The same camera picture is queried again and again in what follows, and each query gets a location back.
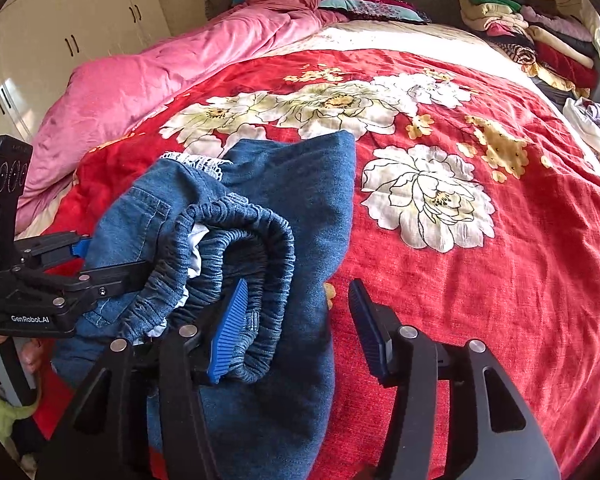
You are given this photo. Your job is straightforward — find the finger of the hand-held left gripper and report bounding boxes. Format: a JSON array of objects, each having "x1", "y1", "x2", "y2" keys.
[
  {"x1": 15, "y1": 232, "x2": 93, "y2": 268},
  {"x1": 55, "y1": 260, "x2": 153, "y2": 307}
]

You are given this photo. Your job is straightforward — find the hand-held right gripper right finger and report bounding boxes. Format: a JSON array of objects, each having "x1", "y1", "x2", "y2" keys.
[{"x1": 348, "y1": 280, "x2": 561, "y2": 480}]

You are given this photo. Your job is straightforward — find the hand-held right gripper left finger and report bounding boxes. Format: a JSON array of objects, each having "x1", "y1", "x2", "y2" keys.
[{"x1": 35, "y1": 280, "x2": 249, "y2": 480}]

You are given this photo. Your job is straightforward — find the blue denim pants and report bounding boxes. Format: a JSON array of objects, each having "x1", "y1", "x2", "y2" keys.
[{"x1": 50, "y1": 130, "x2": 357, "y2": 480}]

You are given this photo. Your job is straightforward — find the red floral blanket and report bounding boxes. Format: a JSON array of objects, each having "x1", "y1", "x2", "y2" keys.
[{"x1": 35, "y1": 50, "x2": 600, "y2": 480}]

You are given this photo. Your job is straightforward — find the pink quilt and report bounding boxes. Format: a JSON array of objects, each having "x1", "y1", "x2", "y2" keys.
[{"x1": 17, "y1": 0, "x2": 351, "y2": 231}]

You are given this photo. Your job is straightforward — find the cream wardrobe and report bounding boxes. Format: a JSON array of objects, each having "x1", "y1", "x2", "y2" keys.
[{"x1": 0, "y1": 0, "x2": 171, "y2": 143}]

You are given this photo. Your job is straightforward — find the white and purple cloth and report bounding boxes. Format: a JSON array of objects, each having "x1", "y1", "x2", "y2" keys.
[{"x1": 562, "y1": 97, "x2": 600, "y2": 163}]

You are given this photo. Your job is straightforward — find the patterned pillow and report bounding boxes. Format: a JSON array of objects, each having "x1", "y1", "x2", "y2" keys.
[{"x1": 317, "y1": 0, "x2": 431, "y2": 25}]

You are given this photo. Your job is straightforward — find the pile of folded clothes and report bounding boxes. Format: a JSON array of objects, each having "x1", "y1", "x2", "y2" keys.
[{"x1": 459, "y1": 0, "x2": 600, "y2": 101}]

